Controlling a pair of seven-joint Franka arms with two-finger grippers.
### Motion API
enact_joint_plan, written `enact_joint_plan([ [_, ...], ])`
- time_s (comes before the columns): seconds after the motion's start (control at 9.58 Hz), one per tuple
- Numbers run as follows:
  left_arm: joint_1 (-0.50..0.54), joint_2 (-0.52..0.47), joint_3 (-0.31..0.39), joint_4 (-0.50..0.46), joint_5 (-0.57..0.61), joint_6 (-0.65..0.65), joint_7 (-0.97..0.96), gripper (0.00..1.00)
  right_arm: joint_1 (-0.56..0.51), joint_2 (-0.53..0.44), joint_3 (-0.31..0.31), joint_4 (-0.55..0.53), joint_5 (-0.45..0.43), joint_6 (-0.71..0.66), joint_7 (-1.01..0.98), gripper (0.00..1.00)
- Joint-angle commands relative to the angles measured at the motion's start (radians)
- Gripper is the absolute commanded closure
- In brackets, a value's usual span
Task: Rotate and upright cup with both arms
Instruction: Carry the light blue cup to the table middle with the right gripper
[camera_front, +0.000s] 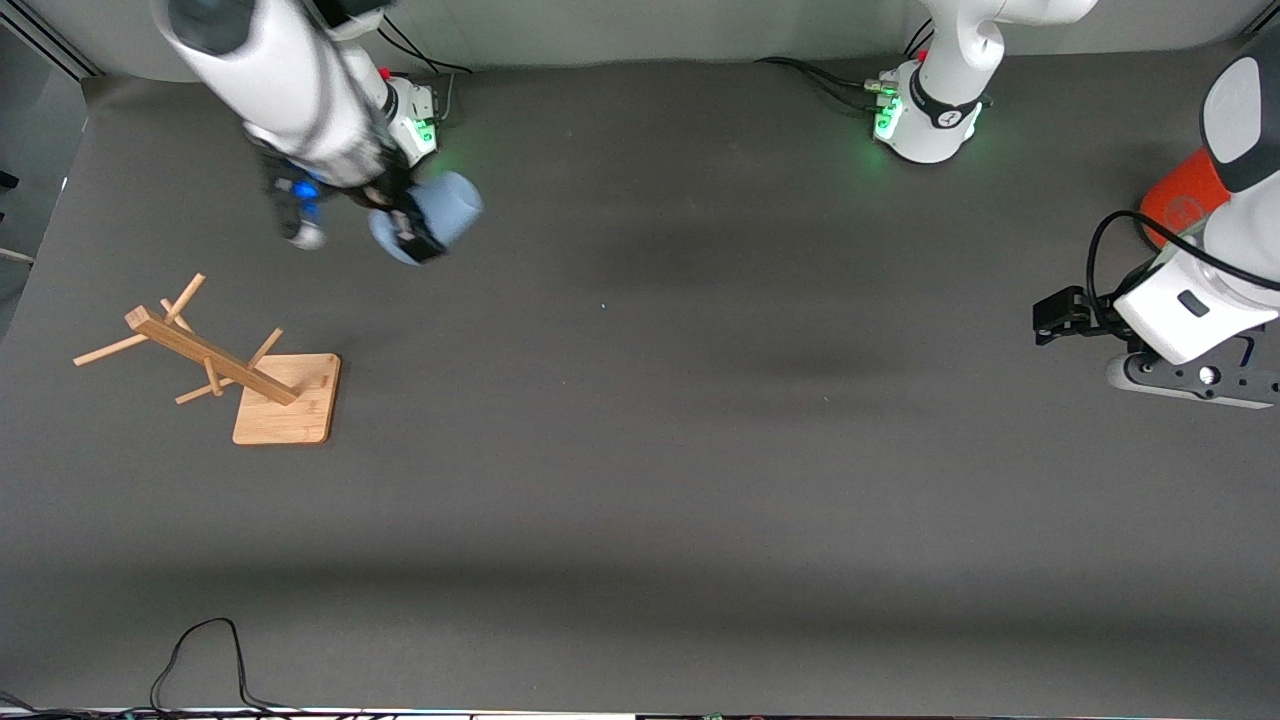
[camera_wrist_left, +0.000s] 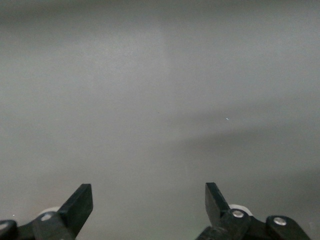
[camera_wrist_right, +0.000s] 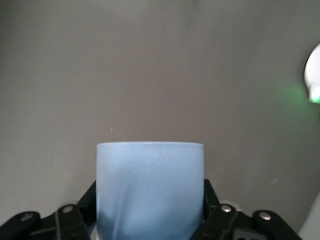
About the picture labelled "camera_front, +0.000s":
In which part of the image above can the orange cylindrical can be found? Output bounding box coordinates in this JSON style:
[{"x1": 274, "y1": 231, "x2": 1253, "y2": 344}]
[{"x1": 1138, "y1": 148, "x2": 1233, "y2": 251}]

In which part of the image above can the light blue cup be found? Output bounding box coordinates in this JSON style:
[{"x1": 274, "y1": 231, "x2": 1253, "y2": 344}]
[{"x1": 368, "y1": 171, "x2": 484, "y2": 267}]

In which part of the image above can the black base power cable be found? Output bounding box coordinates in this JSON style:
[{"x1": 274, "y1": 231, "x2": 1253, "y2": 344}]
[
  {"x1": 375, "y1": 15, "x2": 473, "y2": 76},
  {"x1": 755, "y1": 56, "x2": 886, "y2": 106}
]

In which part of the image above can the black left arm wrist cable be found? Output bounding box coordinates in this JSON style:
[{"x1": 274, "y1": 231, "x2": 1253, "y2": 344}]
[{"x1": 1086, "y1": 209, "x2": 1280, "y2": 336}]

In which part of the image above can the wooden mug tree stand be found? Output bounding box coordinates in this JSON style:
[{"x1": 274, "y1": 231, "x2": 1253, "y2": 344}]
[{"x1": 73, "y1": 272, "x2": 342, "y2": 446}]

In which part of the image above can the thin black looped cable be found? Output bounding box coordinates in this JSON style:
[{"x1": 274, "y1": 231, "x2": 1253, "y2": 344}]
[{"x1": 150, "y1": 617, "x2": 301, "y2": 716}]

